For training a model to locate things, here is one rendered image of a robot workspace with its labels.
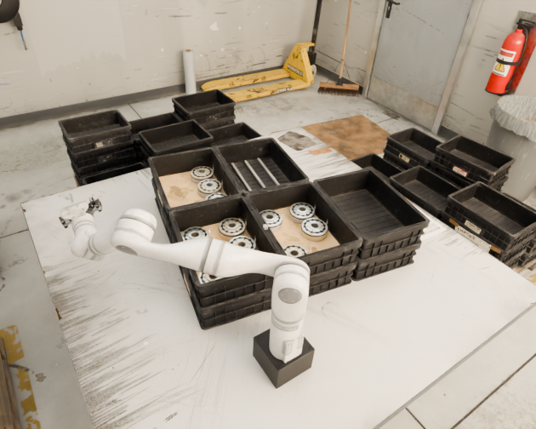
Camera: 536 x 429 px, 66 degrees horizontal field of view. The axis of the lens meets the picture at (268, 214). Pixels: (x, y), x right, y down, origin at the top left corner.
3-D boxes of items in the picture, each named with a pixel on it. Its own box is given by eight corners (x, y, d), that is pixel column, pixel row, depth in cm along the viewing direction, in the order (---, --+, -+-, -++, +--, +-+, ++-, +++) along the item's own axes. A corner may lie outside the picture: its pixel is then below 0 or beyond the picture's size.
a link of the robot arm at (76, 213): (85, 199, 137) (87, 207, 132) (101, 225, 143) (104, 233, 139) (58, 211, 135) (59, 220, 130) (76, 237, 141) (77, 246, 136)
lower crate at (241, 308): (282, 308, 147) (285, 285, 140) (202, 334, 137) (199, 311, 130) (243, 237, 175) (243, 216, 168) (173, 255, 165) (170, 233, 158)
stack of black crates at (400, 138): (441, 189, 311) (457, 150, 290) (415, 201, 297) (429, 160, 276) (402, 164, 336) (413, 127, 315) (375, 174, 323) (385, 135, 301)
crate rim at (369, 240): (430, 226, 155) (432, 221, 153) (363, 246, 145) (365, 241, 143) (369, 172, 183) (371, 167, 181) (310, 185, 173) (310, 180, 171)
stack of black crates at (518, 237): (510, 277, 242) (546, 218, 214) (480, 297, 228) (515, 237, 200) (453, 237, 267) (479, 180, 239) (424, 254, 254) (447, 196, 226)
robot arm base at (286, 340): (305, 351, 123) (311, 315, 112) (280, 365, 119) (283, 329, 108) (287, 328, 129) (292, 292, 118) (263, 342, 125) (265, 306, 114)
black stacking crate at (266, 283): (284, 287, 141) (287, 264, 133) (200, 312, 131) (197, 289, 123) (243, 218, 168) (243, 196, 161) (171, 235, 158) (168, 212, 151)
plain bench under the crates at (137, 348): (481, 386, 203) (548, 293, 159) (179, 643, 130) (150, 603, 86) (290, 212, 304) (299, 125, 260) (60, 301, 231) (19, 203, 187)
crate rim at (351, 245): (363, 246, 145) (365, 241, 143) (287, 268, 134) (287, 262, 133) (310, 185, 173) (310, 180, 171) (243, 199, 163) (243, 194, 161)
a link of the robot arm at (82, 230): (64, 234, 134) (91, 241, 139) (68, 259, 122) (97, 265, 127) (73, 215, 132) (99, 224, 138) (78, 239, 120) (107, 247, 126)
